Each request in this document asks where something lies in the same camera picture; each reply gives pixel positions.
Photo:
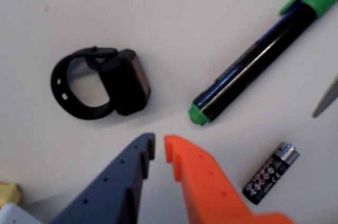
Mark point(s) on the yellow perforated base block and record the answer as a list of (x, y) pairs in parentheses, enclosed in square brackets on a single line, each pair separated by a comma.
[(9, 193)]

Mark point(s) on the black smart watch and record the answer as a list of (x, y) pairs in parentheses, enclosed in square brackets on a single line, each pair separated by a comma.
[(124, 84)]

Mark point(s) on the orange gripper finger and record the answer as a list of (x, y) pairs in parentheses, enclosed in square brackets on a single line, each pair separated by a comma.
[(211, 189)]

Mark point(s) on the black marker green cap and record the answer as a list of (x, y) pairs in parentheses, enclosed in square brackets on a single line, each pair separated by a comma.
[(251, 63)]

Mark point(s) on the black AA battery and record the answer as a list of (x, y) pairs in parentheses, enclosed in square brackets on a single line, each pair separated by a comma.
[(269, 175)]

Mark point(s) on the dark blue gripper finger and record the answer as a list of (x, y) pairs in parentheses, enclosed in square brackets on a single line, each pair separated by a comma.
[(113, 187)]

